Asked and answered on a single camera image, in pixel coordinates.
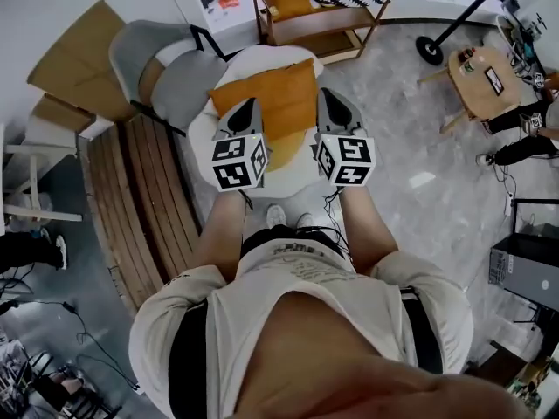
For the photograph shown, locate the grey shell chair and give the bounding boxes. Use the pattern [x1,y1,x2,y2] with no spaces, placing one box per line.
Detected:
[107,19,231,133]

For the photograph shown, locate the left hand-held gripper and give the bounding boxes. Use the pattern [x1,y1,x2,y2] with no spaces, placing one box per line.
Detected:
[211,97,268,193]

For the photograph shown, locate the grey computer case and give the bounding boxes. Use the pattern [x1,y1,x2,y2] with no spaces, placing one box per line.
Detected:
[488,233,559,300]

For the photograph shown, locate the person's black shorts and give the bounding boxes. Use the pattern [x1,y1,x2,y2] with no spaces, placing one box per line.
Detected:
[239,227,350,257]

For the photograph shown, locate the person's white t-shirt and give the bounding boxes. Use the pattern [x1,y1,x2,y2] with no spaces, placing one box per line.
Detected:
[128,237,475,419]

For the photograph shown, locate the black floor stand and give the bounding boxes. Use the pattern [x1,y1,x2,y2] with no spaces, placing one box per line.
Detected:
[414,0,521,65]

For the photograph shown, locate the white wooden frame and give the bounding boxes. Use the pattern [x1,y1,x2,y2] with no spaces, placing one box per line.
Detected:
[2,144,84,224]

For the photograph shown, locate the wooden slat platform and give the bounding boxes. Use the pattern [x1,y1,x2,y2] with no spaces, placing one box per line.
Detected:
[80,113,206,318]

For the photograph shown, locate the person's left forearm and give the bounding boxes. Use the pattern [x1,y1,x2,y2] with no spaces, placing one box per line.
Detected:
[191,189,248,283]

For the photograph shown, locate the black power adapter cable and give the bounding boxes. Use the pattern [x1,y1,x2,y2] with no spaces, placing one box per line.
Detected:
[63,301,141,390]

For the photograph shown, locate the right hand-held gripper cable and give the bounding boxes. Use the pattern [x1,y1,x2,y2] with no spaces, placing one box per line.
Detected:
[322,189,353,261]

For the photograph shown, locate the white round lounge seat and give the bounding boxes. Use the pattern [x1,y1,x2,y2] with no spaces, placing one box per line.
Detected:
[187,44,327,200]

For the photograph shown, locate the person's right forearm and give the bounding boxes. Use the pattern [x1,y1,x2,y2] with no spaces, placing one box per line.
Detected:
[340,185,399,277]

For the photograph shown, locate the black metal frame table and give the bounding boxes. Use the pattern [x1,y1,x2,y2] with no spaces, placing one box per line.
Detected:
[510,197,559,239]

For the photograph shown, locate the light wooden coffee table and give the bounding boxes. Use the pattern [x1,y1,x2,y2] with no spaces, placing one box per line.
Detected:
[418,45,525,134]

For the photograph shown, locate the small cardboard box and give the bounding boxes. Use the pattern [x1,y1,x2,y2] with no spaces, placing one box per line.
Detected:
[30,93,97,134]

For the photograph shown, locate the black harness strap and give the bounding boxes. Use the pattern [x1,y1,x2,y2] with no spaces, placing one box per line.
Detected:
[399,288,445,374]
[168,303,209,419]

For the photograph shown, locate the wooden shelf cart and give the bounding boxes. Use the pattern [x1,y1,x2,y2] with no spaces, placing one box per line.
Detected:
[248,0,392,63]

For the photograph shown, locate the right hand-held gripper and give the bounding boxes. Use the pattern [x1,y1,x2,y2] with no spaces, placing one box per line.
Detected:
[314,87,376,188]

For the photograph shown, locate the person's bare neck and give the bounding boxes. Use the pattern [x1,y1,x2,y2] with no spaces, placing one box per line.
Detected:
[235,292,529,419]

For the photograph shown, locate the orange cushion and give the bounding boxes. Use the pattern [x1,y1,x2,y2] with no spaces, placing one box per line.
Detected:
[208,58,316,173]

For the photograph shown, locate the black phone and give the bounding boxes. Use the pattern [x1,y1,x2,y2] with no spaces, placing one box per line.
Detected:
[483,66,506,95]

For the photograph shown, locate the green label bottle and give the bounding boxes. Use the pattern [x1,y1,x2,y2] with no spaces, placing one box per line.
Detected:
[458,48,476,76]

